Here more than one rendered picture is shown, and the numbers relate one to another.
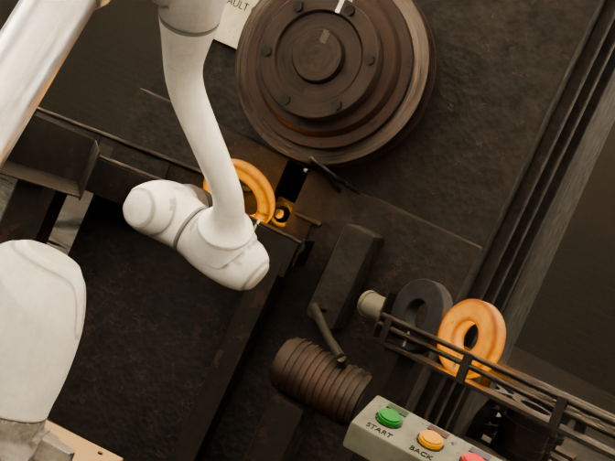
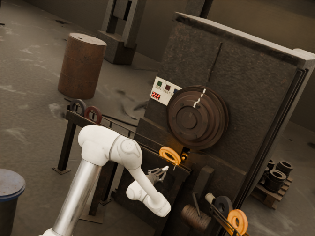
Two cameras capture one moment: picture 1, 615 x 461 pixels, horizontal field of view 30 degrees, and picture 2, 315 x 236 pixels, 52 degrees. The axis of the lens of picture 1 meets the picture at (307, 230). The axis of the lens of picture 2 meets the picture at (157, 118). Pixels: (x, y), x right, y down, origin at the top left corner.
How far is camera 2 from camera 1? 0.96 m
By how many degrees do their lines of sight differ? 16
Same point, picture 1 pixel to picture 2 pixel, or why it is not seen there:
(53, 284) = not seen: outside the picture
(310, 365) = (191, 216)
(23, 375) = not seen: outside the picture
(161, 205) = (136, 194)
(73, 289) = not seen: outside the picture
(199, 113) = (141, 180)
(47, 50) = (86, 188)
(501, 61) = (251, 114)
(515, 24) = (255, 102)
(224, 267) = (156, 212)
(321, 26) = (189, 110)
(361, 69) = (202, 126)
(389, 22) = (211, 108)
